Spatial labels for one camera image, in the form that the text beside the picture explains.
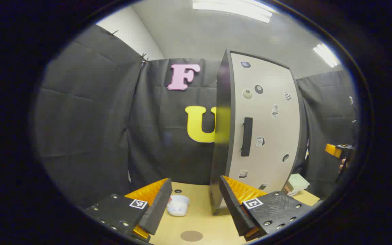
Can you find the grey cabinet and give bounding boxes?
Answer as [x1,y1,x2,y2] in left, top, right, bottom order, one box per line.
[210,49,236,215]

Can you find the pale green book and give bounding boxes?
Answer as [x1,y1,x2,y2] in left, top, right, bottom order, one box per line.
[287,174,310,193]

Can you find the short ceiling light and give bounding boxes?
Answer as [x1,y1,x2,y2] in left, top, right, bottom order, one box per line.
[313,43,340,68]

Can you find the black door handle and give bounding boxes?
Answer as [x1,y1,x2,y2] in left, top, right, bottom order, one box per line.
[241,117,254,157]

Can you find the beige cabinet door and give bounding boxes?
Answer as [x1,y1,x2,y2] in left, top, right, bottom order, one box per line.
[224,51,303,209]

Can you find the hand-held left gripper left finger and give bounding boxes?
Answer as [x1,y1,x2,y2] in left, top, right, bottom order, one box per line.
[84,178,173,243]

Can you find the round brown coaster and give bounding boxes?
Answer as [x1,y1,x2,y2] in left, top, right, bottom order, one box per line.
[180,231,203,242]

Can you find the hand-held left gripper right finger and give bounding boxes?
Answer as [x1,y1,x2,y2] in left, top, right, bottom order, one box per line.
[219,175,314,242]

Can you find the white plush toy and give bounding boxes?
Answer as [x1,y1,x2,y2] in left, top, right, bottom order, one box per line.
[167,195,190,217]

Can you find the brown book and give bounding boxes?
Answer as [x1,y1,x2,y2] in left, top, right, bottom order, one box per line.
[282,185,300,197]

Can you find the black backdrop cloth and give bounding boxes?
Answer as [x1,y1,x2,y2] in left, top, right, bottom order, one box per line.
[34,24,358,209]

